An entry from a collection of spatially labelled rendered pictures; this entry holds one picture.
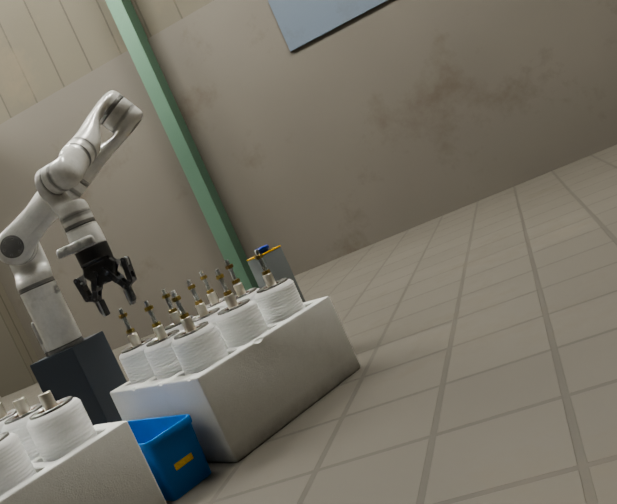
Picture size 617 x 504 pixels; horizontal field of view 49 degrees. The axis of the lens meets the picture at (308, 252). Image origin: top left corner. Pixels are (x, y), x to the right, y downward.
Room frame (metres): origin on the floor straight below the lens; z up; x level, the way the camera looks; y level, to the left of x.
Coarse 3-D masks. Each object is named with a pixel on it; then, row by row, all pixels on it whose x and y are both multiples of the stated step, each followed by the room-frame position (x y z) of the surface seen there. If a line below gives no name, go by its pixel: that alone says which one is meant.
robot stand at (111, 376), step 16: (96, 336) 1.76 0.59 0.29; (64, 352) 1.67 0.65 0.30; (80, 352) 1.68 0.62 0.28; (96, 352) 1.73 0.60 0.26; (112, 352) 1.79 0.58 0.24; (32, 368) 1.70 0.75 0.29; (48, 368) 1.69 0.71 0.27; (64, 368) 1.68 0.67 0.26; (80, 368) 1.66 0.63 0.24; (96, 368) 1.71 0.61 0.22; (112, 368) 1.76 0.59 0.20; (48, 384) 1.70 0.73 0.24; (64, 384) 1.68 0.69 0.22; (80, 384) 1.67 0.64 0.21; (96, 384) 1.68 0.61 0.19; (112, 384) 1.74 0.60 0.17; (96, 400) 1.66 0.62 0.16; (112, 400) 1.71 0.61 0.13; (96, 416) 1.67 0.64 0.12; (112, 416) 1.68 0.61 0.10
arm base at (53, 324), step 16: (48, 288) 1.72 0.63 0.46; (32, 304) 1.71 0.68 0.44; (48, 304) 1.71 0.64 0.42; (64, 304) 1.74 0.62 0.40; (32, 320) 1.73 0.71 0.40; (48, 320) 1.70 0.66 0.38; (64, 320) 1.72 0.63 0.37; (48, 336) 1.70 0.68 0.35; (64, 336) 1.71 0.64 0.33; (80, 336) 1.74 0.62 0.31; (48, 352) 1.72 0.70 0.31
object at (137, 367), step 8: (144, 344) 1.51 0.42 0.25; (128, 352) 1.50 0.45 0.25; (136, 352) 1.49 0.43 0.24; (120, 360) 1.52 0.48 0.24; (128, 360) 1.49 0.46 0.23; (136, 360) 1.49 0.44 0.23; (144, 360) 1.49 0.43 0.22; (128, 368) 1.50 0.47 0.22; (136, 368) 1.49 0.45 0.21; (144, 368) 1.49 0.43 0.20; (128, 376) 1.52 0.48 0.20; (136, 376) 1.49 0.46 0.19; (144, 376) 1.49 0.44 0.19; (152, 376) 1.49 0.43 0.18
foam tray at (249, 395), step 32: (288, 320) 1.43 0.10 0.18; (320, 320) 1.48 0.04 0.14; (256, 352) 1.35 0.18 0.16; (288, 352) 1.40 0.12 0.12; (320, 352) 1.45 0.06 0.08; (352, 352) 1.51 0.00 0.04; (128, 384) 1.55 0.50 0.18; (160, 384) 1.37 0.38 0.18; (192, 384) 1.27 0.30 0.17; (224, 384) 1.29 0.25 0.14; (256, 384) 1.33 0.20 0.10; (288, 384) 1.38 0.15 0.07; (320, 384) 1.43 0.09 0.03; (128, 416) 1.51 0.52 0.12; (160, 416) 1.41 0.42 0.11; (192, 416) 1.31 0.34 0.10; (224, 416) 1.27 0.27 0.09; (256, 416) 1.31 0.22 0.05; (288, 416) 1.36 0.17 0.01; (224, 448) 1.27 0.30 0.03
